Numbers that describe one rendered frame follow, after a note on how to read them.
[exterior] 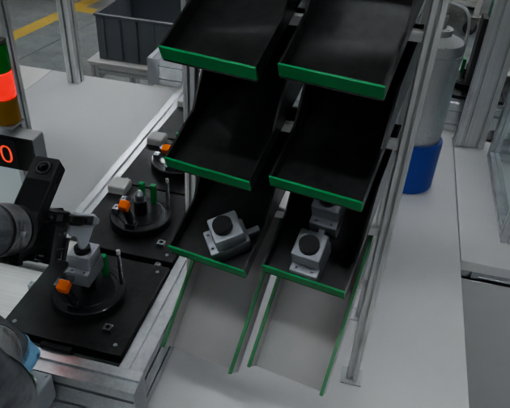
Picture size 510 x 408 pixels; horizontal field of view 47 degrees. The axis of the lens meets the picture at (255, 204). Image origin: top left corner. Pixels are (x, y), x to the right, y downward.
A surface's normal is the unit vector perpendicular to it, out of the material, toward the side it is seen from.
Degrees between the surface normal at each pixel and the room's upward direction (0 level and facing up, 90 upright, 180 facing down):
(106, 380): 0
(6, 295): 0
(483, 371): 90
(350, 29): 25
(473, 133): 90
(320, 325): 45
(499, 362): 90
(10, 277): 0
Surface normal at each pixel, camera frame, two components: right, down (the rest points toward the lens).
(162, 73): -0.24, 0.56
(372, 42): -0.12, -0.51
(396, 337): 0.05, -0.81
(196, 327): -0.25, -0.20
